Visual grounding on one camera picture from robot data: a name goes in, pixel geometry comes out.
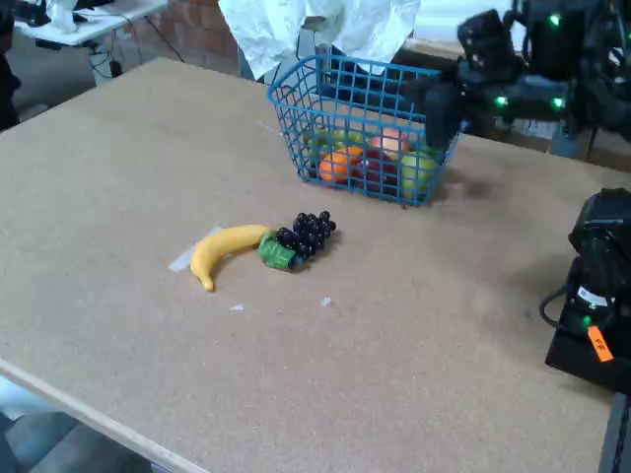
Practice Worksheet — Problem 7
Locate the black toy grapes bunch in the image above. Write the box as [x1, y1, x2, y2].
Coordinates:
[257, 210, 338, 271]

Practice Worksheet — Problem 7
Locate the pale pink toy peach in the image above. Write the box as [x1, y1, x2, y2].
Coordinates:
[368, 127, 412, 160]

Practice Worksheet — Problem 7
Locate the round green toy fruit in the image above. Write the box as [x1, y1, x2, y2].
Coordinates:
[399, 150, 440, 199]

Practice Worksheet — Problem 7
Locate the red toy pomegranate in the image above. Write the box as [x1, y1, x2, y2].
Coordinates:
[355, 149, 401, 196]

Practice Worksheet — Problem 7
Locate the yellow green toy fruit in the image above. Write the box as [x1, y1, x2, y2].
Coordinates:
[306, 128, 365, 160]

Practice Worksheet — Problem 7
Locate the toy orange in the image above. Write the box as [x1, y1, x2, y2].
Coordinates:
[317, 146, 365, 185]

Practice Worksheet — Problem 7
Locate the white crumpled sheet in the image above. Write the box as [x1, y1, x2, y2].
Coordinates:
[217, 0, 422, 80]

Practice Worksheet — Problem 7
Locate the yellow toy banana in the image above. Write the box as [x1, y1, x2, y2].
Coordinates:
[189, 224, 273, 293]

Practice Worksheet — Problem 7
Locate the long white tape strip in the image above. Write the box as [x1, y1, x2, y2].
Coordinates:
[167, 226, 224, 274]

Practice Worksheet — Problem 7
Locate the white background table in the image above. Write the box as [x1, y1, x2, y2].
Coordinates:
[13, 0, 170, 88]

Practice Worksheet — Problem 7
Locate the white crumpled paper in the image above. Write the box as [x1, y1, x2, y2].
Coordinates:
[45, 0, 81, 34]

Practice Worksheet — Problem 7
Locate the person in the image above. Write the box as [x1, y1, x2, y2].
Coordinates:
[0, 9, 23, 132]

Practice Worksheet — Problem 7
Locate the small black camera box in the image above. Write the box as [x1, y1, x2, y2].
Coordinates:
[456, 8, 518, 66]

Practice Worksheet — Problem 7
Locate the blue wire basket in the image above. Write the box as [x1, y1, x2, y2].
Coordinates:
[266, 53, 464, 207]

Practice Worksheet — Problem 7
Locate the black base cable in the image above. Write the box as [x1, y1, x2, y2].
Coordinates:
[538, 281, 574, 330]

